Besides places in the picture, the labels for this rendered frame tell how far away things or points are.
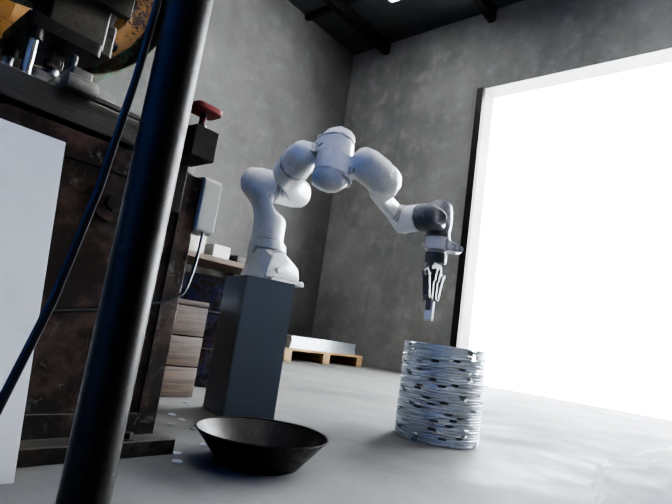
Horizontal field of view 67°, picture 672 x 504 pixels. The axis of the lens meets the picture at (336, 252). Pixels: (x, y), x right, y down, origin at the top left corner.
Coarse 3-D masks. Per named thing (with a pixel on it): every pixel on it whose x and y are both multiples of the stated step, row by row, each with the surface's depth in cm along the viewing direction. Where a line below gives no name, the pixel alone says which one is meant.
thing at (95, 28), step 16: (48, 0) 116; (64, 0) 116; (80, 0) 118; (48, 16) 113; (64, 16) 116; (80, 16) 118; (96, 16) 121; (112, 16) 124; (80, 32) 118; (96, 32) 121; (112, 32) 127; (112, 48) 127; (96, 64) 131
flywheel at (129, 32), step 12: (0, 0) 144; (144, 0) 173; (0, 12) 144; (12, 12) 146; (24, 12) 149; (132, 12) 170; (144, 12) 173; (0, 24) 141; (120, 24) 168; (132, 24) 170; (144, 24) 173; (0, 36) 141; (120, 36) 167; (132, 36) 170; (0, 48) 146; (120, 48) 167
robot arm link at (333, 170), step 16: (320, 160) 150; (336, 160) 149; (352, 160) 151; (368, 160) 148; (384, 160) 152; (320, 176) 148; (336, 176) 148; (352, 176) 152; (368, 176) 151; (384, 176) 152
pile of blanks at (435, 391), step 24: (408, 360) 190; (432, 360) 176; (456, 360) 176; (480, 360) 171; (408, 384) 172; (432, 384) 166; (456, 384) 165; (480, 384) 171; (408, 408) 176; (432, 408) 165; (456, 408) 164; (480, 408) 177; (408, 432) 168; (432, 432) 163; (456, 432) 163
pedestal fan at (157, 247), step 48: (192, 0) 47; (144, 48) 43; (192, 48) 47; (192, 96) 48; (144, 144) 45; (96, 192) 39; (144, 192) 44; (144, 240) 44; (144, 288) 44; (96, 336) 42; (144, 336) 45; (96, 384) 41; (96, 432) 41; (96, 480) 41
